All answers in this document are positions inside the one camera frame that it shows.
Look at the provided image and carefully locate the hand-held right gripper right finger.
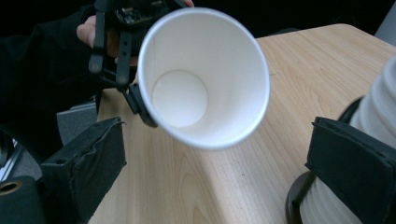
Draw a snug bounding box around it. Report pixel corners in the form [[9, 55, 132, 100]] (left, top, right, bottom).
[[304, 116, 396, 224]]

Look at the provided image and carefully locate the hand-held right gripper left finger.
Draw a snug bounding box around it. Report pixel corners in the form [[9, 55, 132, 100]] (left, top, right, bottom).
[[39, 117, 128, 224]]

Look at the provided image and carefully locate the stack of white cups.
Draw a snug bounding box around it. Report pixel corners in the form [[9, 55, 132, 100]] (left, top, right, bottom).
[[299, 55, 396, 224]]

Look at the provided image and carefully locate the white paper cup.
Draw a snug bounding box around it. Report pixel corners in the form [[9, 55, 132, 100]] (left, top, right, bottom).
[[137, 7, 271, 151]]

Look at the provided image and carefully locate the black cup holder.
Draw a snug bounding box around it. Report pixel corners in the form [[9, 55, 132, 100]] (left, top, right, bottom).
[[285, 96, 372, 224]]

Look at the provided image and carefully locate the metal floor rail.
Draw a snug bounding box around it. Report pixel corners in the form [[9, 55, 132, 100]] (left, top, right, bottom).
[[0, 139, 26, 183]]

